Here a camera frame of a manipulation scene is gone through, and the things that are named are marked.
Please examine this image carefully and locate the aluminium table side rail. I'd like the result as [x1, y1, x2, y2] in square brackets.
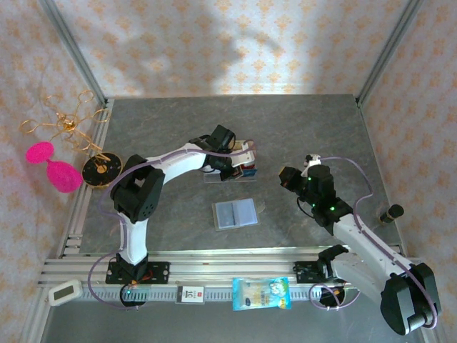
[59, 99, 115, 258]
[356, 98, 406, 251]

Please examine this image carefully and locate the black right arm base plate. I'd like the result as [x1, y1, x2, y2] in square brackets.
[294, 260, 329, 283]

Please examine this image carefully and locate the white label card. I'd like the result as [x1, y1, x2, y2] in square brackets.
[175, 284, 206, 305]

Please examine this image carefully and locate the clear acrylic card stand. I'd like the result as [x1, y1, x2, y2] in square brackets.
[202, 141, 258, 184]

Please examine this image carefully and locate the blue snack packet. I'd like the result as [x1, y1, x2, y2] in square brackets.
[231, 277, 293, 312]

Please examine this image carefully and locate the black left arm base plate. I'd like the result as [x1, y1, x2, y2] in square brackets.
[106, 261, 171, 286]

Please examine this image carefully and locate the gold wire rack black base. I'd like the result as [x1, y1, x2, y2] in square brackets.
[19, 89, 125, 189]

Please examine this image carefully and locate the grey slotted cable duct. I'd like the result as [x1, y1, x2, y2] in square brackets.
[81, 287, 361, 302]

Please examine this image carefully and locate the pink goblet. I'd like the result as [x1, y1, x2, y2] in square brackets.
[25, 141, 84, 194]

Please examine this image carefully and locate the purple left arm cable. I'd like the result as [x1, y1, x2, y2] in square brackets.
[87, 139, 256, 312]

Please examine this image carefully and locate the aluminium frame post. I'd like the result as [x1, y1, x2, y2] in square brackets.
[38, 0, 108, 108]
[356, 0, 424, 106]

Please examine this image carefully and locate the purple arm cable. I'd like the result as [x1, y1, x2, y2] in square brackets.
[308, 156, 441, 329]
[87, 139, 256, 312]

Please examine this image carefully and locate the black cylinder brown end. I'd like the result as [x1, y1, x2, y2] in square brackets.
[379, 204, 405, 226]

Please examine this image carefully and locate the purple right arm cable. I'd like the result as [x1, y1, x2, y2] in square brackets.
[308, 156, 441, 329]

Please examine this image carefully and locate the beige card holder wallet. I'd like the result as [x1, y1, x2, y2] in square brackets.
[212, 197, 266, 232]

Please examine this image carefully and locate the white digital timer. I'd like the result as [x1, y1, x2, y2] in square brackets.
[48, 279, 84, 307]

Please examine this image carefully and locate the grey metal sheet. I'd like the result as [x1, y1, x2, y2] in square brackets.
[37, 285, 429, 343]

